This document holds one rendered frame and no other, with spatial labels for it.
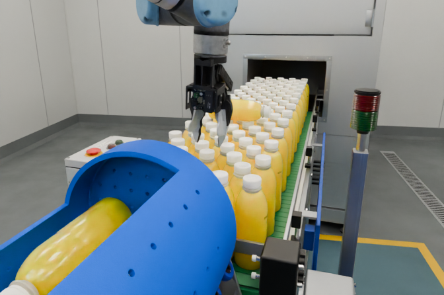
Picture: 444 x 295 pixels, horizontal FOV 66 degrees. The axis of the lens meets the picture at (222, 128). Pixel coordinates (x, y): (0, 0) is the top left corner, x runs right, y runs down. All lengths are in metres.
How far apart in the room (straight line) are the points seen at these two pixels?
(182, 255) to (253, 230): 0.36
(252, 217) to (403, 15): 4.37
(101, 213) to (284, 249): 0.35
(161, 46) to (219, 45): 4.23
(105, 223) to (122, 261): 0.19
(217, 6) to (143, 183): 0.31
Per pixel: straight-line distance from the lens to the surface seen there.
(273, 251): 0.70
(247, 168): 0.78
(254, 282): 0.79
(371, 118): 0.92
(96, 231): 0.52
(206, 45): 0.72
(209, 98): 0.72
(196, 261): 0.43
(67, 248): 0.49
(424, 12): 5.01
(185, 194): 0.46
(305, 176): 1.27
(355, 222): 1.04
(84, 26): 5.40
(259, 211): 0.73
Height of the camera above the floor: 1.41
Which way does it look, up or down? 16 degrees down
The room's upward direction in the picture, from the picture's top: straight up
